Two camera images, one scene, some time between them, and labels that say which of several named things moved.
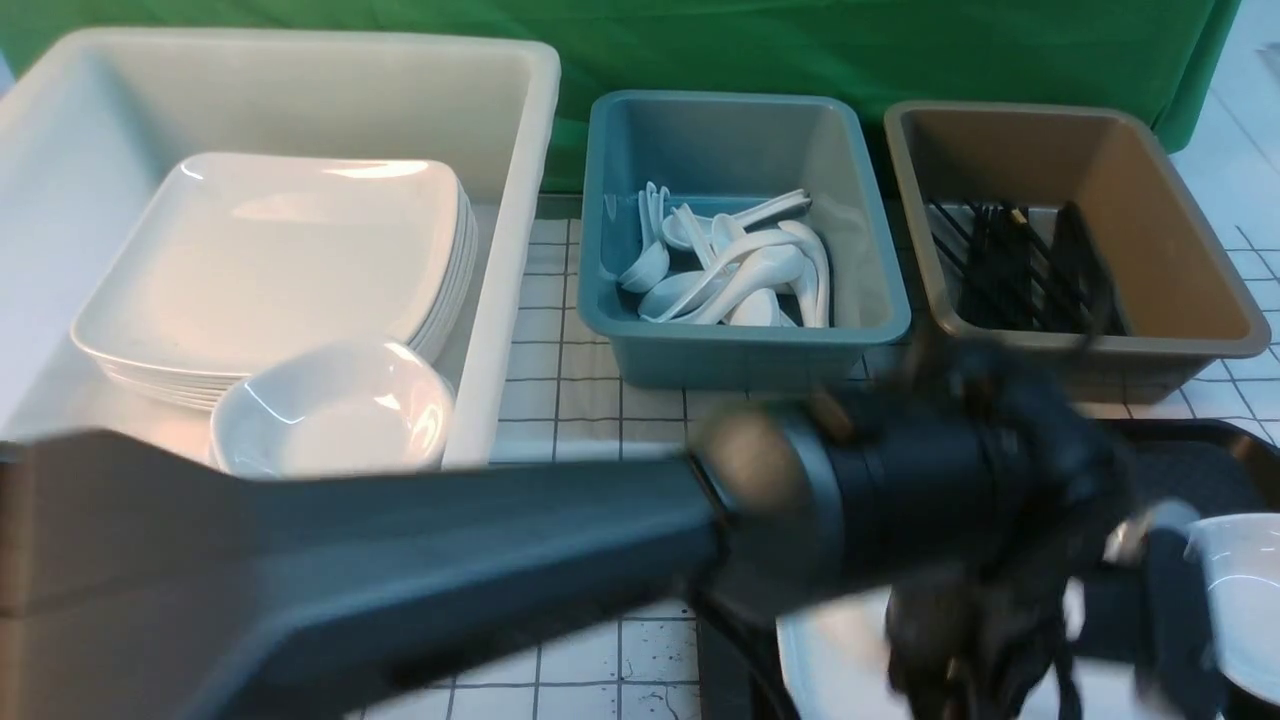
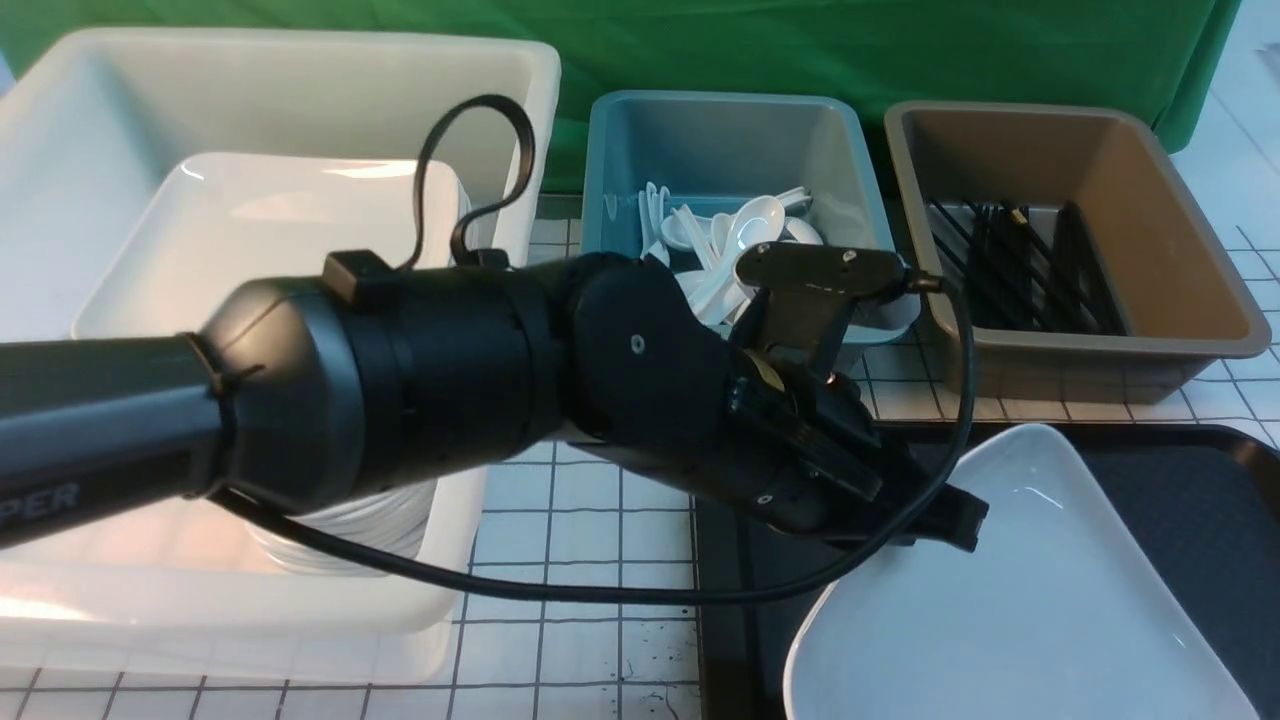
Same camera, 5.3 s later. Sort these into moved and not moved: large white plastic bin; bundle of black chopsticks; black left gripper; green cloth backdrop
Moved: black left gripper
Not moved: large white plastic bin; bundle of black chopsticks; green cloth backdrop
